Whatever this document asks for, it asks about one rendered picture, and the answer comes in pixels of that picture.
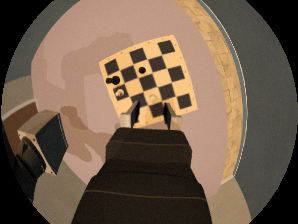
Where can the black chess queen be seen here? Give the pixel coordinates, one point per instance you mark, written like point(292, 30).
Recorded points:
point(114, 81)

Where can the white queen chess piece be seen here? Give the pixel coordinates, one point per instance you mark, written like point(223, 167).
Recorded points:
point(152, 97)

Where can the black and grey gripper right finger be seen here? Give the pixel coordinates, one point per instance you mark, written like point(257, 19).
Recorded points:
point(172, 120)

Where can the black pawn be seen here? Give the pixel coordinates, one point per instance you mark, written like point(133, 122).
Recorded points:
point(142, 70)

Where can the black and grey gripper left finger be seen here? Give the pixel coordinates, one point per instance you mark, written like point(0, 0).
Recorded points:
point(129, 118)

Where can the tan and dark brown chessboard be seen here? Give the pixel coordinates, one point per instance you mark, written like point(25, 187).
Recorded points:
point(166, 74)

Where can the white pawn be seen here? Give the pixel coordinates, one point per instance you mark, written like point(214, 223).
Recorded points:
point(120, 92)

